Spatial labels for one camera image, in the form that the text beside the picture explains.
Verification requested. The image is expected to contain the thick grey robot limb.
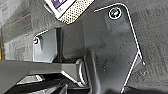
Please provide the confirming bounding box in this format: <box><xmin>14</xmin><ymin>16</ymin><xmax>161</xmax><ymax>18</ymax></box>
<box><xmin>75</xmin><ymin>48</ymin><xmax>114</xmax><ymax>94</ymax></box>

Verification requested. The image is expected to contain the round white green indicator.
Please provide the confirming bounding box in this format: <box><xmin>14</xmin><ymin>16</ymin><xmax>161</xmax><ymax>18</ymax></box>
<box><xmin>108</xmin><ymin>7</ymin><xmax>122</xmax><ymax>20</ymax></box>

